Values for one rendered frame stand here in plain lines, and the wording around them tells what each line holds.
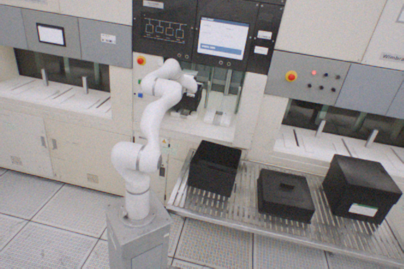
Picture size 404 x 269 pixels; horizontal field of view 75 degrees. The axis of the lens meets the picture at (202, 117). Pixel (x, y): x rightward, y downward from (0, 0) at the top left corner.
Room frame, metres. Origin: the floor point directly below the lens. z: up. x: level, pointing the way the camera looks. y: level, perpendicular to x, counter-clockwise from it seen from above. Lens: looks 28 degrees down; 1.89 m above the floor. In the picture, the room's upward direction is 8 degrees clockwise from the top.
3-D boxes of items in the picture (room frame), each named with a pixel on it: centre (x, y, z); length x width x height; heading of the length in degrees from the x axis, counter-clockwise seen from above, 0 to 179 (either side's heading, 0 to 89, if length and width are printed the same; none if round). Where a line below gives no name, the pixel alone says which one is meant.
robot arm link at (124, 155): (0.96, 0.30, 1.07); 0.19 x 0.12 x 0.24; 83
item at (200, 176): (1.32, -0.13, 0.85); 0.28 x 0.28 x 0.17; 78
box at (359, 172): (1.26, -0.99, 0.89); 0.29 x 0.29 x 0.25; 85
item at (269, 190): (1.20, -0.55, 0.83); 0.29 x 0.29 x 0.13; 85
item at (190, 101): (1.94, 0.14, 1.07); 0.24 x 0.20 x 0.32; 84
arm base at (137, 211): (0.96, 0.27, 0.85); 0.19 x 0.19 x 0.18
